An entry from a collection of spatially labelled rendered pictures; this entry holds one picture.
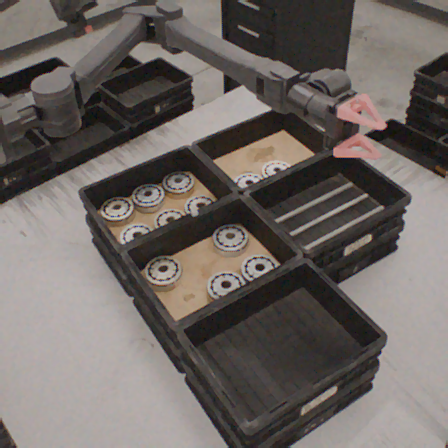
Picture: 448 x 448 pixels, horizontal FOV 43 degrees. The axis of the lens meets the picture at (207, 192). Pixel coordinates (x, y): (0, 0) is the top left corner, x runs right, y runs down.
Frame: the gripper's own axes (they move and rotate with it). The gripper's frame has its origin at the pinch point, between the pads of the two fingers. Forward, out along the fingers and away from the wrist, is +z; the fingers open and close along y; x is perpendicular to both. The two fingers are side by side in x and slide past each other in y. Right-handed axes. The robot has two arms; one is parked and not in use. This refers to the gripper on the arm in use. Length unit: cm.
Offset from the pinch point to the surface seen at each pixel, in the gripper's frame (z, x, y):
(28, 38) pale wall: -360, -61, 132
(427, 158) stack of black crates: -67, -142, 120
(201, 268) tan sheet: -42, 11, 62
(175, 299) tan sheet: -38, 23, 62
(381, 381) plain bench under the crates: 8, -7, 76
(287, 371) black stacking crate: -4, 15, 62
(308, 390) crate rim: 6, 19, 52
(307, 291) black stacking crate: -17, -5, 63
